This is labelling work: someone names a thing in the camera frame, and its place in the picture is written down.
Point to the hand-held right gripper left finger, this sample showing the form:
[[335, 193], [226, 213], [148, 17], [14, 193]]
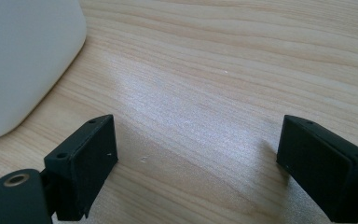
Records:
[[84, 168]]

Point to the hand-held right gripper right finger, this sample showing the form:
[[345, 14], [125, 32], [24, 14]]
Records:
[[323, 168]]

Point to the butterfly-patterned white bowl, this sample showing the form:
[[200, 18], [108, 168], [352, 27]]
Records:
[[21, 62]]

